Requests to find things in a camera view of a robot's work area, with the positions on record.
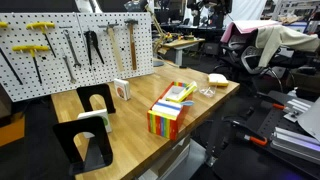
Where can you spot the clear plastic cup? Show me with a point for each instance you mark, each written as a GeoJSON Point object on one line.
{"type": "Point", "coordinates": [208, 92]}

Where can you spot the white book blue stripe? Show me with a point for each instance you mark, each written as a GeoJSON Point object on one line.
{"type": "Point", "coordinates": [166, 108]}

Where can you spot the yellow green picture book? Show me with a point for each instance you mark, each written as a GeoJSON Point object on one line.
{"type": "Point", "coordinates": [182, 91]}

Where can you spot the light blue plastic spoon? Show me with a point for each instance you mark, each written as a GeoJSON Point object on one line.
{"type": "Point", "coordinates": [187, 103]}

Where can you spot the rainbow striped cardboard box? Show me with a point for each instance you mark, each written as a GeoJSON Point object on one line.
{"type": "Point", "coordinates": [163, 126]}

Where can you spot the white card box red print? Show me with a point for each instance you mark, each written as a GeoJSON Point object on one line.
{"type": "Point", "coordinates": [121, 89]}

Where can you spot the wooden background desk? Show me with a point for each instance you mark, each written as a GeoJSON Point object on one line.
{"type": "Point", "coordinates": [183, 42]}

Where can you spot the black metal bookend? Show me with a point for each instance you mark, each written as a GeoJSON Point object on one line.
{"type": "Point", "coordinates": [100, 140]}
{"type": "Point", "coordinates": [107, 96]}

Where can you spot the yellow white sponge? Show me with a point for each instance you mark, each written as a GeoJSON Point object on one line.
{"type": "Point", "coordinates": [217, 80]}

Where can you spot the white card box green print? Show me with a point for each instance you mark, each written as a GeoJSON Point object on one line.
{"type": "Point", "coordinates": [101, 115]}

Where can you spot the articulated desk lamp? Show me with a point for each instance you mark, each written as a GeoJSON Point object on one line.
{"type": "Point", "coordinates": [156, 26]}

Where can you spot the black pliers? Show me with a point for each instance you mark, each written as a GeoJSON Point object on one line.
{"type": "Point", "coordinates": [89, 41]}

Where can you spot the black mesh office chair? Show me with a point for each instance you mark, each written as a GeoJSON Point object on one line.
{"type": "Point", "coordinates": [248, 58]}

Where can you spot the short steel combination wrench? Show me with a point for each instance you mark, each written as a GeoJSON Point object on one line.
{"type": "Point", "coordinates": [68, 68]}

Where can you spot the long steel combination wrench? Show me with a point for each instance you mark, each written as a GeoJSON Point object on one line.
{"type": "Point", "coordinates": [71, 48]}

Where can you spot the pink cloth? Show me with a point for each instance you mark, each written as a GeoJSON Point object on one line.
{"type": "Point", "coordinates": [246, 26]}

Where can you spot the large black orange clamp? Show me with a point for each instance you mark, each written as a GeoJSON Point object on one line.
{"type": "Point", "coordinates": [256, 140]}

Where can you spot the white pegboard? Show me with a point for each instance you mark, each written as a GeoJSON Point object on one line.
{"type": "Point", "coordinates": [53, 70]}

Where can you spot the black perforated mounting table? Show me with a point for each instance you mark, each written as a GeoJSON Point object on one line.
{"type": "Point", "coordinates": [246, 163]}

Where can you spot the beige jacket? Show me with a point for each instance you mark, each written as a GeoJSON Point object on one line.
{"type": "Point", "coordinates": [283, 38]}

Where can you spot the aluminium extrusion rails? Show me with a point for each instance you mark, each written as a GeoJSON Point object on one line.
{"type": "Point", "coordinates": [293, 143]}

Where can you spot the grey metal bracket plate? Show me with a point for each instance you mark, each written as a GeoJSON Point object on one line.
{"type": "Point", "coordinates": [296, 108]}

